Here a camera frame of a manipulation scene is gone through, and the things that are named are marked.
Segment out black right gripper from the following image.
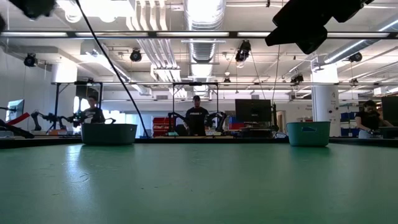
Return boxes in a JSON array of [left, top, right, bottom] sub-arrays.
[[265, 0, 335, 55]]

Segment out white round column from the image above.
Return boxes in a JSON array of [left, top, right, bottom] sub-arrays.
[[310, 67, 341, 136]]

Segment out black computer monitor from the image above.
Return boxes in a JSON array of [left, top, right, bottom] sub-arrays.
[[234, 98, 272, 123], [381, 96, 398, 122]]

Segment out blue storage bins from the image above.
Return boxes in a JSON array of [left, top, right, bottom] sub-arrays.
[[340, 111, 358, 136]]

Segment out teal plastic bin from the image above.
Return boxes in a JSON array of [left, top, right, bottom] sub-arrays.
[[285, 121, 331, 147]]

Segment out person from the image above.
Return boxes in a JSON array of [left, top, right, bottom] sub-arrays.
[[83, 95, 106, 124], [185, 95, 210, 137], [355, 100, 386, 139]]

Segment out red storage bins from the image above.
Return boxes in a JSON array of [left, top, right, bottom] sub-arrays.
[[152, 117, 175, 138]]

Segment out green table mat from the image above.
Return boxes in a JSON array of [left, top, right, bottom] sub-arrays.
[[0, 142, 398, 224]]

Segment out gray plastic bin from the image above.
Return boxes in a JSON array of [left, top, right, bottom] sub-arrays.
[[80, 123, 138, 146]]

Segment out red bar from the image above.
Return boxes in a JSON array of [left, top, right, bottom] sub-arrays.
[[6, 111, 31, 126]]

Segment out silver computer monitor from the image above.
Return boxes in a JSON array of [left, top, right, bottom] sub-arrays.
[[5, 98, 25, 122]]

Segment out silver ventilation duct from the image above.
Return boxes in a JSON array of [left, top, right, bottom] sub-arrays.
[[183, 0, 226, 97]]

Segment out black station frame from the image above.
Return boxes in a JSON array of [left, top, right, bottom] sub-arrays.
[[51, 80, 104, 131], [172, 82, 220, 119]]

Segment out long black cable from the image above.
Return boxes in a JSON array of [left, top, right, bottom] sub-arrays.
[[75, 0, 150, 138]]

